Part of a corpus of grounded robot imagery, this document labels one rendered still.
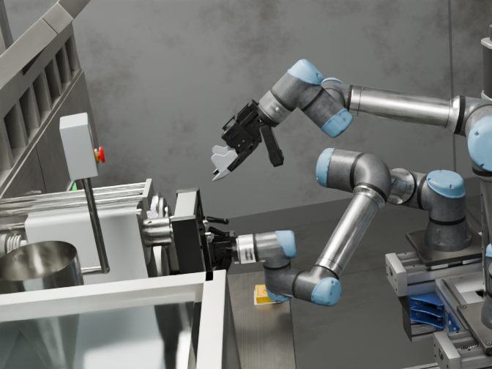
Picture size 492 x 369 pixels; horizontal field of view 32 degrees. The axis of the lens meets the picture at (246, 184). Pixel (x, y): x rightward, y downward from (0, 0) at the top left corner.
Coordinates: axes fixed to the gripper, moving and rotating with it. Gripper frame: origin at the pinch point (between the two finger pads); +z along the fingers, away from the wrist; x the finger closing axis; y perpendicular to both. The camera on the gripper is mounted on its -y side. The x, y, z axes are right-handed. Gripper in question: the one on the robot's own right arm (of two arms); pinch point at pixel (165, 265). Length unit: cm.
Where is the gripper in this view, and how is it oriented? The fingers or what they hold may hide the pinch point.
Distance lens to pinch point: 234.1
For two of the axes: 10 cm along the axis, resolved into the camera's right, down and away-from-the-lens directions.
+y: -1.3, -9.1, -3.8
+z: -9.9, 1.2, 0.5
